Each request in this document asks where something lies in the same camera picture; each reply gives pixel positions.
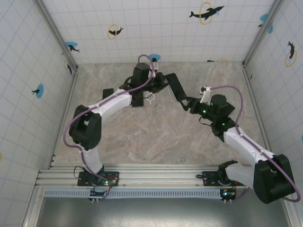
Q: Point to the clear phone case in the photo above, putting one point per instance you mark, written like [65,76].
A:
[147,96]

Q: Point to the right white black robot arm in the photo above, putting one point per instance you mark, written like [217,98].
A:
[246,146]

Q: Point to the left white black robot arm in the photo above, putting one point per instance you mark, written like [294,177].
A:
[111,104]

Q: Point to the blue circle seal sticker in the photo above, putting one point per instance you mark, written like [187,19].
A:
[157,56]

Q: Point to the small dolphin yellow hoop sticker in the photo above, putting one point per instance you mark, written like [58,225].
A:
[113,32]

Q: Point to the black dolphin yellow hoop sticker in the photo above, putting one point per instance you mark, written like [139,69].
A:
[208,13]

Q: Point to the blue circle shark sticker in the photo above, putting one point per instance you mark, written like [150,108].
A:
[71,45]

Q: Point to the black controller module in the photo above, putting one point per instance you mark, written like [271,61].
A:
[230,194]
[97,194]

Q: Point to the black lizard yellow hoop sticker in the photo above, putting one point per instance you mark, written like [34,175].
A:
[292,49]

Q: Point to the blue circle fish sticker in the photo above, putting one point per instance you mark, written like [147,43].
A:
[40,91]

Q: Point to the blue blob sticker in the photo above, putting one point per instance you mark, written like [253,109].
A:
[264,17]

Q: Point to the grey metal panel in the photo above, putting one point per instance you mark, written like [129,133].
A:
[165,212]

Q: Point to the aluminium table edge rail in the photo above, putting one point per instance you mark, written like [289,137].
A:
[253,94]
[68,99]

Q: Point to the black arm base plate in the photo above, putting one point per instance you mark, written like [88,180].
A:
[115,174]
[209,177]

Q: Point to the aluminium corner post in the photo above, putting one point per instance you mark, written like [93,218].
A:
[59,35]
[255,47]

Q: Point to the aluminium mounting rail frame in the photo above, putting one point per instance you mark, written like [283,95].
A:
[161,176]

